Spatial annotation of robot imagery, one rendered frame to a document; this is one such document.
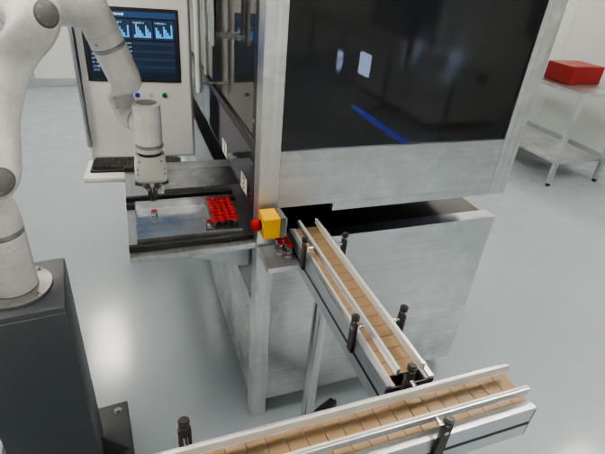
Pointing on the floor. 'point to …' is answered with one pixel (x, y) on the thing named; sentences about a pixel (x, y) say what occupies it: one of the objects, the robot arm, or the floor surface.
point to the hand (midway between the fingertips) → (152, 195)
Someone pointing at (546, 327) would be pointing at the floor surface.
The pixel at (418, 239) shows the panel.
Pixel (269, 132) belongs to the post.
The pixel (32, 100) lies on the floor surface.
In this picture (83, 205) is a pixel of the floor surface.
